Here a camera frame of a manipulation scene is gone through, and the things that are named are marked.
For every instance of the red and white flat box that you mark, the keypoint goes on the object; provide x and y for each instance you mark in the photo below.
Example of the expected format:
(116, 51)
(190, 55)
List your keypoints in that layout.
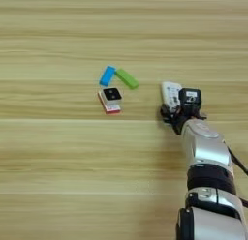
(109, 109)

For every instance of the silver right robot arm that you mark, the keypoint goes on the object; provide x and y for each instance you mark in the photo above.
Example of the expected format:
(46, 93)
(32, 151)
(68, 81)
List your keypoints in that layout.
(210, 173)

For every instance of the green rectangular block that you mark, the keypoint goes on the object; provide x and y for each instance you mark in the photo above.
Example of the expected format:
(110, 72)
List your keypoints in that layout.
(127, 78)

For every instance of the white cube with black top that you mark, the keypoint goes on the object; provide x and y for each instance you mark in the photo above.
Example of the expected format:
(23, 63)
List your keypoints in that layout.
(111, 96)

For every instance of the white remote control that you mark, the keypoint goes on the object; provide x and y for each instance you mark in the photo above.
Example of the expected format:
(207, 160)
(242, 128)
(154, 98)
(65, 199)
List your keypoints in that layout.
(170, 90)

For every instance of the blue rectangular block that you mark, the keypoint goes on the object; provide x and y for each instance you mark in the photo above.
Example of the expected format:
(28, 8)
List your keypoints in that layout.
(107, 75)

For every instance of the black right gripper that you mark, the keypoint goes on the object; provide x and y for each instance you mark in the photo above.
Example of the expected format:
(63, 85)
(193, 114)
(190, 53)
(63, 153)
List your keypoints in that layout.
(180, 119)

